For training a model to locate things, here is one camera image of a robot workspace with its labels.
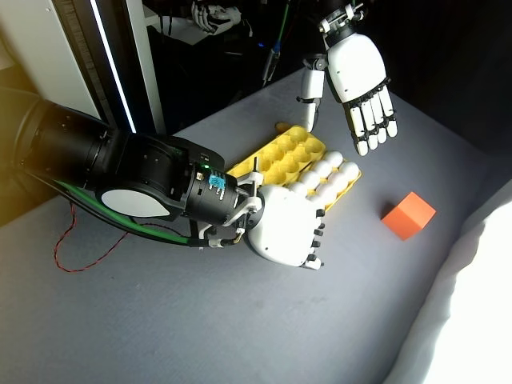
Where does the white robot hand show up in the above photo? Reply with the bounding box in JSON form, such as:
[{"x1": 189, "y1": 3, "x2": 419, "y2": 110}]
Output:
[
  {"x1": 296, "y1": 31, "x2": 400, "y2": 157},
  {"x1": 244, "y1": 184, "x2": 327, "y2": 271}
]

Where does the yellow egg tray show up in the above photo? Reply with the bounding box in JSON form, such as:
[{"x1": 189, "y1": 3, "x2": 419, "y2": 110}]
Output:
[{"x1": 226, "y1": 122, "x2": 363, "y2": 213}]

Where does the spare white robot hand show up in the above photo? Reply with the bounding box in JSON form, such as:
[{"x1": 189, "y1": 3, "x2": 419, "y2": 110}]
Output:
[{"x1": 190, "y1": 0, "x2": 243, "y2": 36}]

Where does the grey table cloth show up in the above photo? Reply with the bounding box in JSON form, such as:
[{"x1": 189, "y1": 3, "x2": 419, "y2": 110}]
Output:
[{"x1": 0, "y1": 67, "x2": 512, "y2": 384}]

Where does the orange block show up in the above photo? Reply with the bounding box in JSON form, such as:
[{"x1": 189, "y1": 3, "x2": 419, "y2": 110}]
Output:
[{"x1": 380, "y1": 191, "x2": 437, "y2": 242}]

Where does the white sheet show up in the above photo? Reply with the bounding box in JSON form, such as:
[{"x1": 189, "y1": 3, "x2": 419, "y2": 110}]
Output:
[{"x1": 382, "y1": 195, "x2": 512, "y2": 384}]

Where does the white stand column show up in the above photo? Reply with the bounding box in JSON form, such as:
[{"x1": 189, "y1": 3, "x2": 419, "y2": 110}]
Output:
[{"x1": 0, "y1": 0, "x2": 167, "y2": 135}]

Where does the thin green cable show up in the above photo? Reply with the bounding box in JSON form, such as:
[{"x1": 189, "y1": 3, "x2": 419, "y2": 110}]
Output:
[{"x1": 278, "y1": 0, "x2": 291, "y2": 50}]

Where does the thin red cable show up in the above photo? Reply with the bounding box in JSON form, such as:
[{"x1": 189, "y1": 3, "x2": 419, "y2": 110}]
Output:
[{"x1": 53, "y1": 201, "x2": 131, "y2": 274}]

